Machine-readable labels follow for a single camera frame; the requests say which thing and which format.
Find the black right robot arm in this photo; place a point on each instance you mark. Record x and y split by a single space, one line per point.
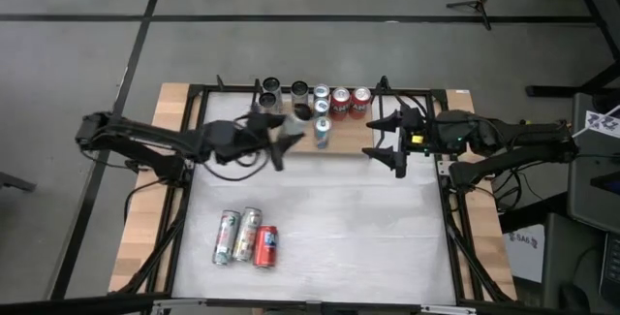
523 133

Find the black laptop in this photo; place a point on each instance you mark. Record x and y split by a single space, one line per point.
611 266

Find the black computer mouse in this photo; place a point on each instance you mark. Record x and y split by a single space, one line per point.
574 299

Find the blue silver Red Bull can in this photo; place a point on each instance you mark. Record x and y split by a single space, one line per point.
321 92
321 107
323 130

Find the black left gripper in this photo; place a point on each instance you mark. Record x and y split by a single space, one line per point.
227 140

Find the black aluminium table frame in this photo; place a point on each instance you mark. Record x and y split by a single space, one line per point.
175 266

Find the white paper tag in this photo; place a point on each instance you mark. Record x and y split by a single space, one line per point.
600 123

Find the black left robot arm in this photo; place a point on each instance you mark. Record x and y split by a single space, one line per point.
89 131

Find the grey desk top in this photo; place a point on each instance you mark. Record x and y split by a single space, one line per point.
571 261
588 189

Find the white cardboard box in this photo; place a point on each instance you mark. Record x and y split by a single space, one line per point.
525 259

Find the red Fanta can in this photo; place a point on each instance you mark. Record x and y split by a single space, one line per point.
266 247
340 99
361 98

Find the silver Celsius can green print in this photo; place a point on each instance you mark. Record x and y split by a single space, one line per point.
226 237

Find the grey chair leg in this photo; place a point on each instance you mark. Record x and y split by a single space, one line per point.
17 182

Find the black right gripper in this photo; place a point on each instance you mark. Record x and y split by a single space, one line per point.
421 138

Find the black desk frame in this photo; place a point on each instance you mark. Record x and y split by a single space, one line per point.
557 91

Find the silver Celsius can orange print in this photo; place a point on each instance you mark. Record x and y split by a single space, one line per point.
247 234

